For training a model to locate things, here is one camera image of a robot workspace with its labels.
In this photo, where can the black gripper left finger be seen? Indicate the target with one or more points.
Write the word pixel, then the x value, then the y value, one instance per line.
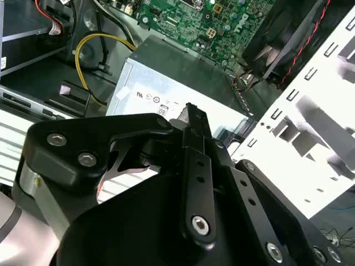
pixel 69 133

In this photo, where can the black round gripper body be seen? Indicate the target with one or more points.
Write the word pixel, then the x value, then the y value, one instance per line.
pixel 133 232

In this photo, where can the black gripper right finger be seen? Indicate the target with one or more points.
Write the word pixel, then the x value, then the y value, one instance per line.
pixel 238 194

